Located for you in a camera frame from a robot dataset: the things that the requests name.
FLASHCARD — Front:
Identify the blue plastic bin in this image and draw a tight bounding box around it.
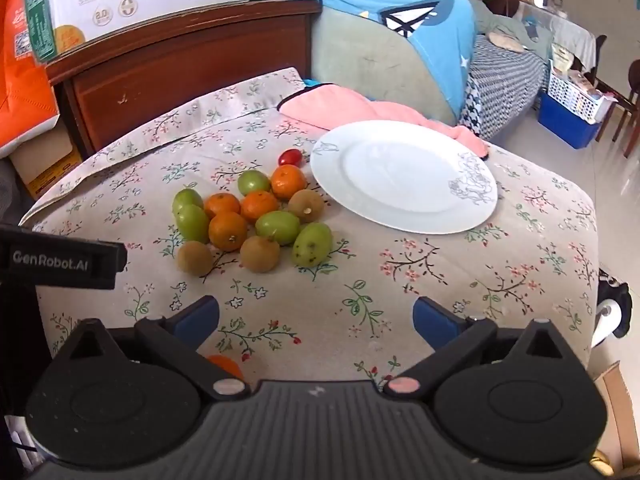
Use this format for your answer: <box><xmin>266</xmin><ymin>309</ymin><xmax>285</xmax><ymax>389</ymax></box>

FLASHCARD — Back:
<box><xmin>537</xmin><ymin>90</ymin><xmax>603</xmax><ymax>150</ymax></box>

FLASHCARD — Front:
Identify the pale green sofa armrest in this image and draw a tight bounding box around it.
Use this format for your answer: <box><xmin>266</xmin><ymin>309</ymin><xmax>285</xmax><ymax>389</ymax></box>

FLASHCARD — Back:
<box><xmin>310</xmin><ymin>10</ymin><xmax>461</xmax><ymax>126</ymax></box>

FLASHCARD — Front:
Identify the white plastic basket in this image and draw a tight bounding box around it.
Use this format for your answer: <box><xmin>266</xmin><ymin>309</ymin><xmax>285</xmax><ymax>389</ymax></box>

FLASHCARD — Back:
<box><xmin>547</xmin><ymin>67</ymin><xmax>621</xmax><ymax>125</ymax></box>

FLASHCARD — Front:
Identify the open cardboard box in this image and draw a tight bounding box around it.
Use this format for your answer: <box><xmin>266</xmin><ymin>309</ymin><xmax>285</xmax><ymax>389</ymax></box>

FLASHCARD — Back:
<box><xmin>590</xmin><ymin>360</ymin><xmax>640</xmax><ymax>471</ymax></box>

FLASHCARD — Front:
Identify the floral cloth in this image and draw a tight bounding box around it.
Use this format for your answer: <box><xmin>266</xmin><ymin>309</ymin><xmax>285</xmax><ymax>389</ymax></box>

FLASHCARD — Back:
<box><xmin>19</xmin><ymin>67</ymin><xmax>601</xmax><ymax>386</ymax></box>

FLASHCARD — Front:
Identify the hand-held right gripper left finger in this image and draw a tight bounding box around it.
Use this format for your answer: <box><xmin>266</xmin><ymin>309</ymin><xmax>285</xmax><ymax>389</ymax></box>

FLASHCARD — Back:
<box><xmin>55</xmin><ymin>295</ymin><xmax>251</xmax><ymax>402</ymax></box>

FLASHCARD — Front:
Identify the houndstooth sofa cover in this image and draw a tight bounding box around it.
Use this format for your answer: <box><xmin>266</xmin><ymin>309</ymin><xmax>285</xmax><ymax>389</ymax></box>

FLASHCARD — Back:
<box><xmin>465</xmin><ymin>35</ymin><xmax>551</xmax><ymax>141</ymax></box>

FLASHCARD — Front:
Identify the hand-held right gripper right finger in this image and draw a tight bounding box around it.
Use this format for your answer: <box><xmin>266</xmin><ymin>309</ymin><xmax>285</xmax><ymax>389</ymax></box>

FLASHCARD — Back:
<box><xmin>383</xmin><ymin>296</ymin><xmax>582</xmax><ymax>401</ymax></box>

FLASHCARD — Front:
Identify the dark wooden chair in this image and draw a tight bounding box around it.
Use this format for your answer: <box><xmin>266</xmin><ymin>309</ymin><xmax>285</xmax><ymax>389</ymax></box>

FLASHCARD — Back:
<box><xmin>595</xmin><ymin>35</ymin><xmax>640</xmax><ymax>158</ymax></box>

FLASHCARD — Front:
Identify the orange bag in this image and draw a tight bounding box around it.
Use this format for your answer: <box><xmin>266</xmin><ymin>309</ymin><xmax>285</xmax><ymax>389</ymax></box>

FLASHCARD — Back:
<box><xmin>0</xmin><ymin>0</ymin><xmax>60</xmax><ymax>158</ymax></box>

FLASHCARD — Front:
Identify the pink towel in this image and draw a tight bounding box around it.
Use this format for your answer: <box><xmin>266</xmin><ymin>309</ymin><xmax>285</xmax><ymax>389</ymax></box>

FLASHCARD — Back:
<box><xmin>277</xmin><ymin>84</ymin><xmax>491</xmax><ymax>161</ymax></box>

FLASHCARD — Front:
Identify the white plate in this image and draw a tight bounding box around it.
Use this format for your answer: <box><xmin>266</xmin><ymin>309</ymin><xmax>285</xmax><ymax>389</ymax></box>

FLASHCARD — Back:
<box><xmin>310</xmin><ymin>120</ymin><xmax>498</xmax><ymax>235</ymax></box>

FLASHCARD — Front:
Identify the beige small pillow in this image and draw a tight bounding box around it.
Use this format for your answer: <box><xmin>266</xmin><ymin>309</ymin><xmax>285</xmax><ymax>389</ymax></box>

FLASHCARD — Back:
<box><xmin>487</xmin><ymin>30</ymin><xmax>526</xmax><ymax>53</ymax></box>

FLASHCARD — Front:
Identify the brown wooden cabinet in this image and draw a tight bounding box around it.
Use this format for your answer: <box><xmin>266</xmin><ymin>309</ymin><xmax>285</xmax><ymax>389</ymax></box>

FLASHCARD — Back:
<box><xmin>45</xmin><ymin>0</ymin><xmax>323</xmax><ymax>161</ymax></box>

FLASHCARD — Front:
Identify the black and white object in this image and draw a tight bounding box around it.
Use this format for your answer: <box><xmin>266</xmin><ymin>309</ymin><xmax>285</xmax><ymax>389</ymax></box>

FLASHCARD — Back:
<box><xmin>592</xmin><ymin>267</ymin><xmax>633</xmax><ymax>348</ymax></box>

